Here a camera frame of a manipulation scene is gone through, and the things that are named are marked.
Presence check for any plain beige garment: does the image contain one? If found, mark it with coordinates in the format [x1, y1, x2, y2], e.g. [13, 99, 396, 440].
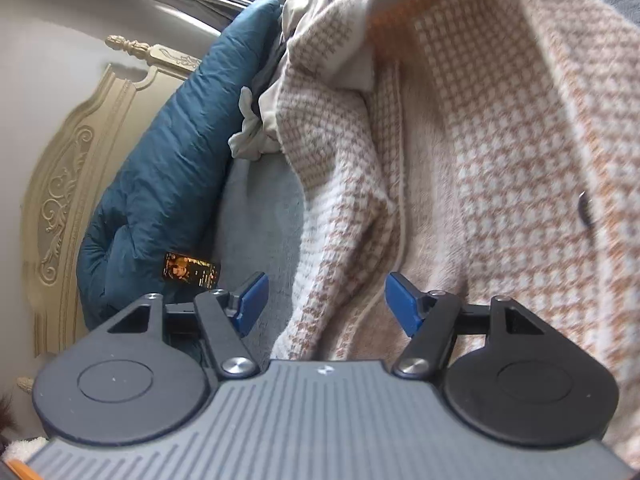
[257, 0, 376, 141]

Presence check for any dark grey garment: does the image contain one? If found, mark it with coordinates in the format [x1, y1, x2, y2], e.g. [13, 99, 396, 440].
[252, 42, 288, 117]

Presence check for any black smartphone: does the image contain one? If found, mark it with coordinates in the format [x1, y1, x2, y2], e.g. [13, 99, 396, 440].
[161, 251, 221, 290]

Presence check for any white fluffy garment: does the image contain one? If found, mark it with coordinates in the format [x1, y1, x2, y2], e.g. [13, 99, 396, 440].
[0, 437, 48, 468]

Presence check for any beige houndstooth wool coat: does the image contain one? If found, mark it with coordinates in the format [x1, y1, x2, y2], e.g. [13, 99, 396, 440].
[272, 0, 640, 431]

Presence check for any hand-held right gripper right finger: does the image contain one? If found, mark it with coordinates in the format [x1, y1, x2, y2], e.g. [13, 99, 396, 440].
[385, 272, 549, 380]

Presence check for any small white cloth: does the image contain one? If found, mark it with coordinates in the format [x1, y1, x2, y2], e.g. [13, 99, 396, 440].
[229, 87, 281, 161]

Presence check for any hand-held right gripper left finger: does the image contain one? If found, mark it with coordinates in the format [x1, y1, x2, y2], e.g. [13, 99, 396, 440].
[107, 272, 271, 379]

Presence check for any teal quilted pillow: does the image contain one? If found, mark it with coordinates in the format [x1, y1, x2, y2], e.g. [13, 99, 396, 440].
[77, 0, 286, 331]

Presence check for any cream carved headboard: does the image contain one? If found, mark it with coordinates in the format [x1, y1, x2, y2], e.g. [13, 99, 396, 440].
[22, 35, 201, 358]

